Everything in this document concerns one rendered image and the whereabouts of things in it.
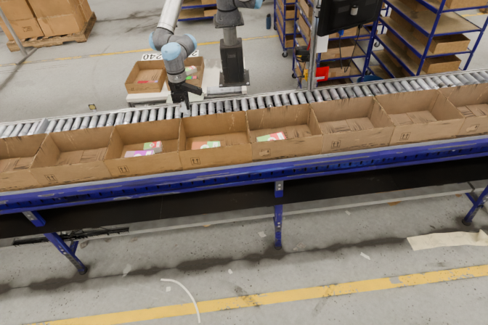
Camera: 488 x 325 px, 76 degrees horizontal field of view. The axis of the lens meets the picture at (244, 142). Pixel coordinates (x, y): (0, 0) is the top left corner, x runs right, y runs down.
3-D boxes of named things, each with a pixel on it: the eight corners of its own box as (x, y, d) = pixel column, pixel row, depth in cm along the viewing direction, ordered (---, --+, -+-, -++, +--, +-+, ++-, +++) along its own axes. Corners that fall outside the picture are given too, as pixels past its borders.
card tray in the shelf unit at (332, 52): (308, 40, 316) (309, 30, 309) (338, 37, 317) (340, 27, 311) (321, 59, 287) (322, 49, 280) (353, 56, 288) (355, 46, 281)
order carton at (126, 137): (186, 138, 199) (180, 117, 188) (184, 173, 178) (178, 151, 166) (123, 145, 198) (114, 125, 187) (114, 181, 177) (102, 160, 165)
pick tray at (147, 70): (169, 69, 291) (167, 59, 284) (160, 92, 263) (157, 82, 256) (139, 70, 293) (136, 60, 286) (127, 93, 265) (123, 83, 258)
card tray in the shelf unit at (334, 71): (308, 58, 330) (309, 49, 324) (337, 55, 330) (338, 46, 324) (317, 78, 301) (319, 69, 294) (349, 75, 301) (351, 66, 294)
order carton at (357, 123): (367, 117, 202) (373, 95, 191) (387, 149, 181) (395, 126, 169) (307, 124, 201) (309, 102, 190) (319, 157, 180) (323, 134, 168)
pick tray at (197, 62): (205, 65, 291) (202, 56, 284) (201, 88, 263) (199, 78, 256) (174, 67, 292) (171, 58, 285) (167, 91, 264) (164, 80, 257)
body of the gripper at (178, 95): (173, 96, 165) (168, 76, 157) (189, 93, 166) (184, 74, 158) (173, 104, 160) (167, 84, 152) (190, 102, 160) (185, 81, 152)
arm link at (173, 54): (184, 42, 146) (173, 51, 139) (189, 66, 154) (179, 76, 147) (167, 40, 149) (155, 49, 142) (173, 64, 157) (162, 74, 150)
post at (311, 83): (314, 94, 261) (327, -21, 201) (316, 98, 257) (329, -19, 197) (301, 96, 261) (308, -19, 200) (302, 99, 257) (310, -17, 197)
